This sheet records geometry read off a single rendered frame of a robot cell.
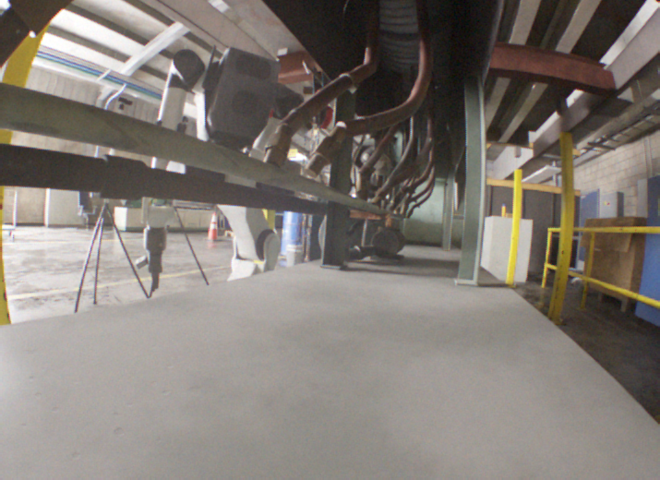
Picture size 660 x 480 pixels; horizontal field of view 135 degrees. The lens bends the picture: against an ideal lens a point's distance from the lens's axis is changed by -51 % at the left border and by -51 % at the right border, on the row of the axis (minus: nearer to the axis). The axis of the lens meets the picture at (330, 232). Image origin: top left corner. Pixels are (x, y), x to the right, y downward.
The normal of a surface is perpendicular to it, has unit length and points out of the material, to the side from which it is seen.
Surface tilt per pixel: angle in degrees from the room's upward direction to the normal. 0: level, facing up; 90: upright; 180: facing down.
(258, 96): 105
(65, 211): 90
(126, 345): 0
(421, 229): 72
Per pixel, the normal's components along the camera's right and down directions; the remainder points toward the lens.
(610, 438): 0.08, -1.00
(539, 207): -0.36, 0.01
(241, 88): 0.58, 0.33
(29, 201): 0.93, 0.09
